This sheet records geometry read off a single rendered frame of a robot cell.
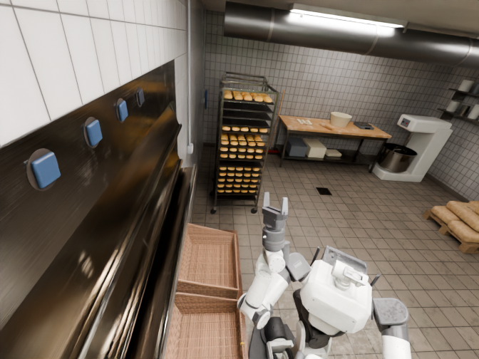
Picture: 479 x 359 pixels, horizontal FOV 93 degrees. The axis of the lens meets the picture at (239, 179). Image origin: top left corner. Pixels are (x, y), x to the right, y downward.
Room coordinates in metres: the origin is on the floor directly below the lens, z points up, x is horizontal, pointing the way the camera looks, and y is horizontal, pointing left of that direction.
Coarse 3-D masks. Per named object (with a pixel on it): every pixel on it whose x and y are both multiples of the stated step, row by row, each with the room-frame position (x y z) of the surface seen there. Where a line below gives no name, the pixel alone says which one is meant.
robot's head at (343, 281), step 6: (336, 264) 0.63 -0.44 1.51; (342, 264) 0.64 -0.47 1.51; (336, 270) 0.62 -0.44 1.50; (342, 270) 0.61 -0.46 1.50; (348, 270) 0.62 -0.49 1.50; (336, 276) 0.61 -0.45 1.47; (342, 276) 0.60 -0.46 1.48; (354, 276) 0.60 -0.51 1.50; (360, 276) 0.59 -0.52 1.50; (336, 282) 0.61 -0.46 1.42; (342, 282) 0.61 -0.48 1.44; (348, 282) 0.61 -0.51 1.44; (354, 282) 0.58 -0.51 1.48
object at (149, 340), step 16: (176, 192) 1.11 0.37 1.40; (192, 192) 1.14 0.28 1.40; (176, 208) 0.96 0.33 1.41; (176, 224) 0.84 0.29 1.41; (160, 240) 0.73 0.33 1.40; (176, 240) 0.73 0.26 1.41; (160, 256) 0.64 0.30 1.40; (160, 272) 0.56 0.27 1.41; (160, 288) 0.49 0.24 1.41; (144, 304) 0.43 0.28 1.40; (160, 304) 0.43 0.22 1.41; (144, 320) 0.38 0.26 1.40; (160, 320) 0.38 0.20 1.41; (144, 336) 0.33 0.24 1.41; (128, 352) 0.29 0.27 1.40; (144, 352) 0.29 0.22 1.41
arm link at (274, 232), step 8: (264, 208) 0.72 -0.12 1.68; (272, 208) 0.72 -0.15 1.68; (264, 216) 0.70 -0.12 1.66; (272, 216) 0.67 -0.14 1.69; (280, 216) 0.65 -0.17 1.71; (272, 224) 0.66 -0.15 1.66; (280, 224) 0.65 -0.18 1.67; (264, 232) 0.65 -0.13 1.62; (272, 232) 0.64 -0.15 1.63; (280, 232) 0.64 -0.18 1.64; (264, 240) 0.63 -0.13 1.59; (272, 240) 0.62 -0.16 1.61; (280, 240) 0.63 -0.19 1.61
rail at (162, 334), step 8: (192, 168) 1.37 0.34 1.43; (192, 176) 1.27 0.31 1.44; (192, 184) 1.18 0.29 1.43; (184, 216) 0.88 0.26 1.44; (184, 224) 0.82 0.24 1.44; (184, 232) 0.78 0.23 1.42; (176, 248) 0.67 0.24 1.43; (176, 256) 0.62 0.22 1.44; (176, 264) 0.59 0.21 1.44; (176, 272) 0.55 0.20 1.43; (168, 288) 0.48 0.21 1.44; (168, 296) 0.45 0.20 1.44; (168, 304) 0.42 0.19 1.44; (168, 312) 0.40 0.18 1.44; (160, 328) 0.35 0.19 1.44; (160, 336) 0.33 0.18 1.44; (160, 344) 0.30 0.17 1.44; (160, 352) 0.28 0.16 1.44
